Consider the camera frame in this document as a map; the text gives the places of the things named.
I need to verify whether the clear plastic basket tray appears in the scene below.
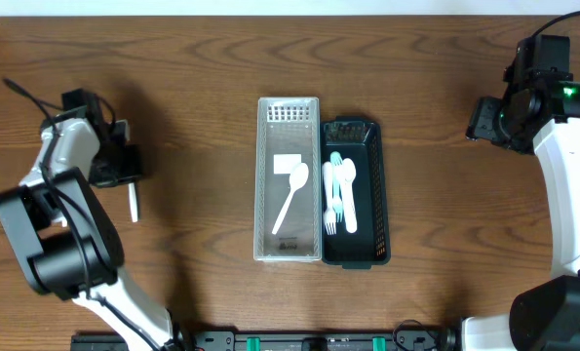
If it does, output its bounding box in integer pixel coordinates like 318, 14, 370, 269
253, 97, 323, 262

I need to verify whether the white plastic spoon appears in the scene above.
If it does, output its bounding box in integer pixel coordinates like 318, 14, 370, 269
341, 158, 357, 186
128, 182, 139, 223
272, 163, 309, 235

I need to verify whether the left black cable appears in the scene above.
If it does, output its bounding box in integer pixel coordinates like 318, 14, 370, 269
2, 77, 162, 351

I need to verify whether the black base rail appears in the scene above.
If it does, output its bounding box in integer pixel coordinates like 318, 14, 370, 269
69, 329, 461, 351

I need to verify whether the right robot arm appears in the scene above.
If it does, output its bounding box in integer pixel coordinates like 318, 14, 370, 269
460, 79, 580, 350

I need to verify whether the black plastic basket tray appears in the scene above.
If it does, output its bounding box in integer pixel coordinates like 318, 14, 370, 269
320, 116, 391, 269

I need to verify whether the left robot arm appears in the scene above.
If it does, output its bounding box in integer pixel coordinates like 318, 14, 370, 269
0, 106, 191, 350

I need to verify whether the white plastic fork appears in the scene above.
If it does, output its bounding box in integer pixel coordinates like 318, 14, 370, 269
329, 151, 343, 222
322, 162, 337, 236
340, 168, 358, 234

